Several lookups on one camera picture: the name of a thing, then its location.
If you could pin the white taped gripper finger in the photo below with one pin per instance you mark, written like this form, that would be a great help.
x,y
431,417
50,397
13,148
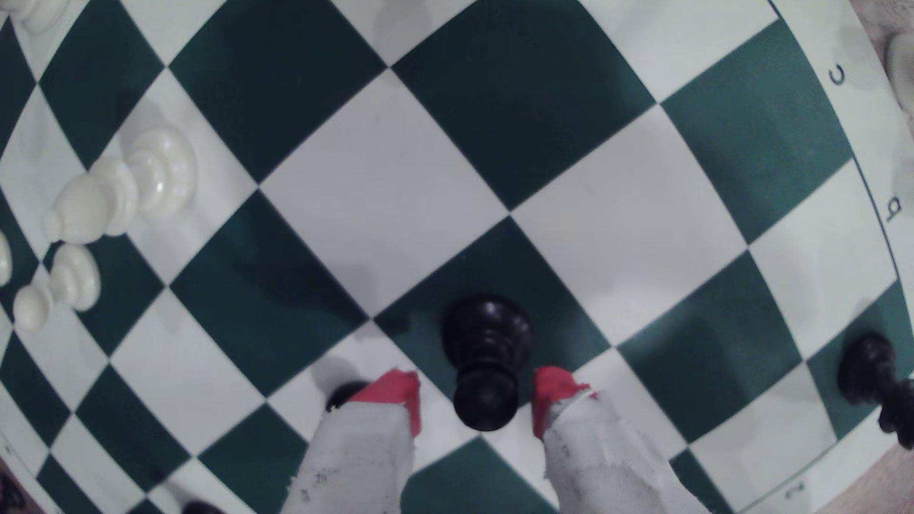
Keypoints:
x,y
600,464
357,457

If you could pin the black pawn chess piece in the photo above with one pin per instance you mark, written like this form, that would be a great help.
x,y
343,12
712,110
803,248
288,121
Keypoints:
x,y
485,342

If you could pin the white bishop chess piece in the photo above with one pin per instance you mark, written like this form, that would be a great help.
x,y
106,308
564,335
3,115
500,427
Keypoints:
x,y
143,178

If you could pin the green and white chess mat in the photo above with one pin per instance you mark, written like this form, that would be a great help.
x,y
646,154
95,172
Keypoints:
x,y
385,193

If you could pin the black bishop chess piece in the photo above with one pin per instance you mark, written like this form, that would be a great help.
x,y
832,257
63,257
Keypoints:
x,y
867,371

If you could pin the black knight chess piece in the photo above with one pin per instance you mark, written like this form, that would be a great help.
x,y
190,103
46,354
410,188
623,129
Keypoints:
x,y
200,509

